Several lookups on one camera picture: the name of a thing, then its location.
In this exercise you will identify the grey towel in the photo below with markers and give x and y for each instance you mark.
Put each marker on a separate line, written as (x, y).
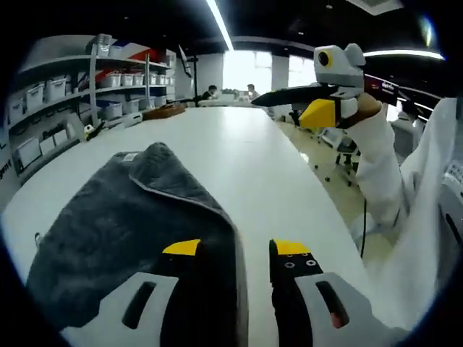
(119, 217)

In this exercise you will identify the person's right hand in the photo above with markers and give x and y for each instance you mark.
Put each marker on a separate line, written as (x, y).
(369, 106)

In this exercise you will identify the black office chair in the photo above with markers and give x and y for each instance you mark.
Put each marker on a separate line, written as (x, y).
(347, 152)

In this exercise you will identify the dark red display screen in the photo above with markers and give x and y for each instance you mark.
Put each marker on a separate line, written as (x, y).
(383, 90)

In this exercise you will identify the long ceiling light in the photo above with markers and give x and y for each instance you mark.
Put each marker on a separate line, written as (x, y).
(220, 25)
(405, 55)

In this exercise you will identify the person's white hoodie torso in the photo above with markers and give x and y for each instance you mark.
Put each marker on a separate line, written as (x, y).
(416, 253)

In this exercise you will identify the black tripod stand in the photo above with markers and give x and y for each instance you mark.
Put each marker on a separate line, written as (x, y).
(193, 79)

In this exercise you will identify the brown wooden tray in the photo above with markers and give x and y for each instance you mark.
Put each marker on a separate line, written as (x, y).
(164, 112)

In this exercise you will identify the white chest-worn device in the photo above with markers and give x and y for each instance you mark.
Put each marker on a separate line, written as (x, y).
(452, 209)

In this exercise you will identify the white long box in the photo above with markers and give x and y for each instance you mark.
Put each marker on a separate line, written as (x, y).
(124, 120)

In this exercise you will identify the spare black yellow gripper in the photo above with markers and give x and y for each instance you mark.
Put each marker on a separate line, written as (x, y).
(93, 131)

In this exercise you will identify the grey metal shelf unit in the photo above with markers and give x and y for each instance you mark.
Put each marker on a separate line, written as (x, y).
(90, 86)

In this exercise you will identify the group of white storage boxes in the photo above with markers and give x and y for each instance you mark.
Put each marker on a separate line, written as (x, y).
(54, 88)

